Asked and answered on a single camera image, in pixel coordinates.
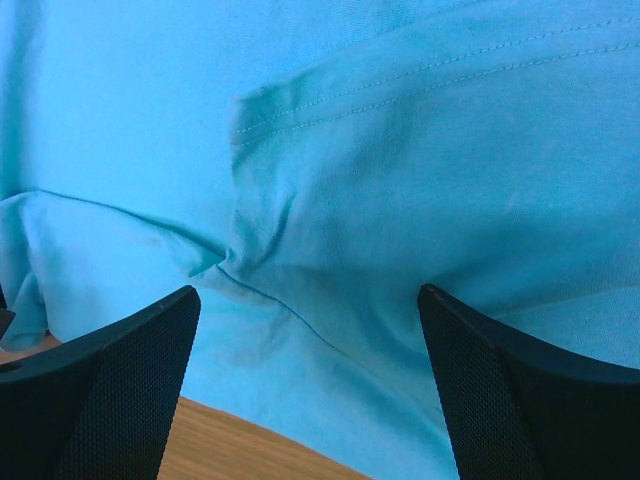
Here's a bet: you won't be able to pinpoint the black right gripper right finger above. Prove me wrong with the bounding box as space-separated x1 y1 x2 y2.
417 284 639 479

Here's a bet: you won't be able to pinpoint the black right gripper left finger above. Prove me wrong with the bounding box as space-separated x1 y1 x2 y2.
1 286 201 479

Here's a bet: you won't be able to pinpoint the bright cyan t-shirt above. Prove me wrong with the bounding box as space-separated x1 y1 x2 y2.
1 1 639 479

